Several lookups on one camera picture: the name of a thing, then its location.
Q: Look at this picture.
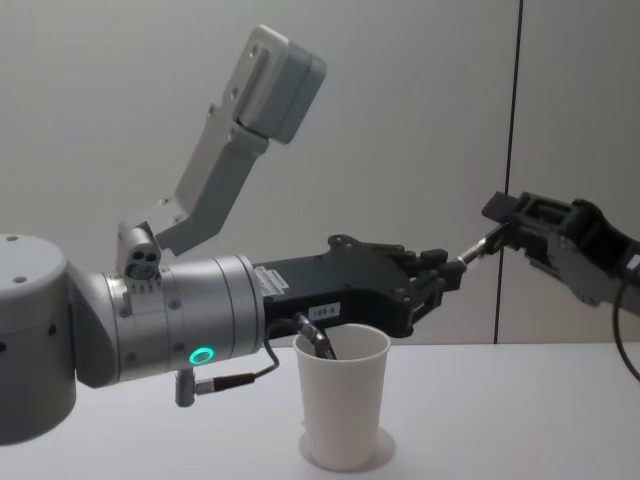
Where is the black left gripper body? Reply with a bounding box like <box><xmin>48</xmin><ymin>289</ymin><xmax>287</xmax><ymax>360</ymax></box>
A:
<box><xmin>251</xmin><ymin>233</ymin><xmax>420</xmax><ymax>341</ymax></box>

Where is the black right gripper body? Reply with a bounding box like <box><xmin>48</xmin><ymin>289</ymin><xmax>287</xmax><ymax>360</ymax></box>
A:
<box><xmin>548</xmin><ymin>198</ymin><xmax>640</xmax><ymax>321</ymax></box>

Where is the thin black silver pen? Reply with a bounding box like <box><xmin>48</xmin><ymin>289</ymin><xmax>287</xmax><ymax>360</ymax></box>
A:
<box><xmin>454</xmin><ymin>223</ymin><xmax>509</xmax><ymax>267</ymax></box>

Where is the white paper cup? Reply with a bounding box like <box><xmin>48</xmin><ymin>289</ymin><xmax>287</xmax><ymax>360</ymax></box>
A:
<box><xmin>292</xmin><ymin>323</ymin><xmax>393</xmax><ymax>459</ymax></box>

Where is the white table cloth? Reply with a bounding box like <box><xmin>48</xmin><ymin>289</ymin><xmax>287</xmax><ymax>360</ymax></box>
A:
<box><xmin>0</xmin><ymin>341</ymin><xmax>640</xmax><ymax>480</ymax></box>

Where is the thin dark cable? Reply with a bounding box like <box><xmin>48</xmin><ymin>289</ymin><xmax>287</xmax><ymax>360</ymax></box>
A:
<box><xmin>613</xmin><ymin>282</ymin><xmax>640</xmax><ymax>382</ymax></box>

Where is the dark cable with silver plug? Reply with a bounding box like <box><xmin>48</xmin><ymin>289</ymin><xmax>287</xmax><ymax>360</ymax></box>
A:
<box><xmin>173</xmin><ymin>313</ymin><xmax>337</xmax><ymax>407</ymax></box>

